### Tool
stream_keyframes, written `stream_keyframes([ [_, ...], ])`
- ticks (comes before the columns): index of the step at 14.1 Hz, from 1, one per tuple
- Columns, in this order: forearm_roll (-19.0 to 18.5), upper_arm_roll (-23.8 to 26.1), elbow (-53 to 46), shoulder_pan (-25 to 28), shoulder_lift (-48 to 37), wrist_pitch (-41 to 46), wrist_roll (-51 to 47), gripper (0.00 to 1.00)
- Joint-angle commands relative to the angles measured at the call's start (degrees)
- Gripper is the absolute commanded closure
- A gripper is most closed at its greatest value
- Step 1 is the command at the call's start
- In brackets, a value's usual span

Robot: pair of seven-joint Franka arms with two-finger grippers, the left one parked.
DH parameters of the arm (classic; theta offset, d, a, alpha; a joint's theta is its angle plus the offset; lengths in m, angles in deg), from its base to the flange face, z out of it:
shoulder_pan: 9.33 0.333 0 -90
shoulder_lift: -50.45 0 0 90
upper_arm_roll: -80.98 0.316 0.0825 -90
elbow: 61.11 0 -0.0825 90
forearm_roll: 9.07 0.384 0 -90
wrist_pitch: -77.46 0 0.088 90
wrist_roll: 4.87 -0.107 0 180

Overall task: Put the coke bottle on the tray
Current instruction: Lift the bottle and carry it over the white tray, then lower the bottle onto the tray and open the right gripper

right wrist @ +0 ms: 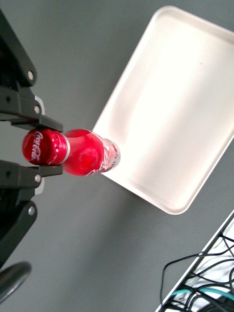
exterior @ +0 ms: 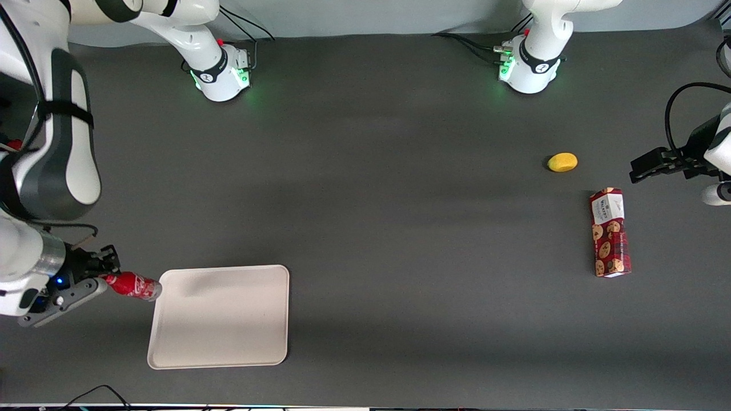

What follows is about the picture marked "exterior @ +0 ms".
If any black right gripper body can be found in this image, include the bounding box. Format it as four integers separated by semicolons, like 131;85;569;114
55;242;103;291

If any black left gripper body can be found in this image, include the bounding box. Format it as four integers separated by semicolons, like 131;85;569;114
674;116;721;179

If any small red coke bottle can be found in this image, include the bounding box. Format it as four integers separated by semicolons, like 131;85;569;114
103;271;163;301

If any white rectangular plastic tray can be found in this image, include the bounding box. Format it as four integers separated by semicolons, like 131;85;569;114
147;264;290;370

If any red cookie box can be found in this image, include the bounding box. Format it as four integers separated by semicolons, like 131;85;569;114
589;187;633;279

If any yellow lemon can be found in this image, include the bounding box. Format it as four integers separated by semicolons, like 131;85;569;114
547;152;579;173

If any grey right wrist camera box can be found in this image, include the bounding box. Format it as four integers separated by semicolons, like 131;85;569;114
17;278;108;328

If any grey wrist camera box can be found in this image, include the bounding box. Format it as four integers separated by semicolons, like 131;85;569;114
17;278;108;328
702;182;731;207

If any black left gripper looped cable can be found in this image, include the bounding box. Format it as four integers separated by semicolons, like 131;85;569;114
664;82;731;158

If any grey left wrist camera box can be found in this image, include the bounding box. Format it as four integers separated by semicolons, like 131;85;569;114
702;182;731;207

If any black cable at table edge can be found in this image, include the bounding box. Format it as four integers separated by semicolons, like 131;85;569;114
60;385;133;410

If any black left arm base cable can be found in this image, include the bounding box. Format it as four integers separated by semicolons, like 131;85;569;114
432;11;535;65

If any black arm base cable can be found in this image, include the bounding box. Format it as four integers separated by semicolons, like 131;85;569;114
217;5;276;72
432;11;535;65

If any black right arm base cable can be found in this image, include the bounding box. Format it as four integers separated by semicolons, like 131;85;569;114
217;5;276;72

